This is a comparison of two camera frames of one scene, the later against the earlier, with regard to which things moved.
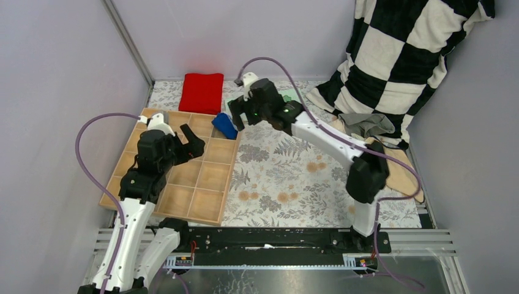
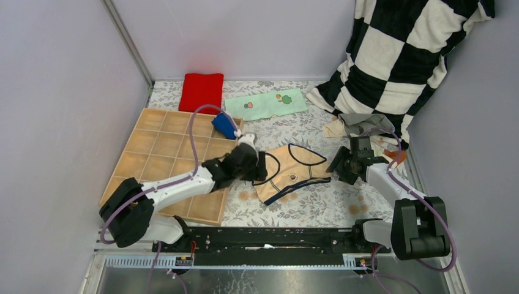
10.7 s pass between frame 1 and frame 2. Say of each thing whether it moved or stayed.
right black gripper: moved
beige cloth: moved
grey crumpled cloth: stayed
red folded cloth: stayed
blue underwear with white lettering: stayed
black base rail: stayed
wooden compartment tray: stayed
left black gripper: moved
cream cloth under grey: stayed
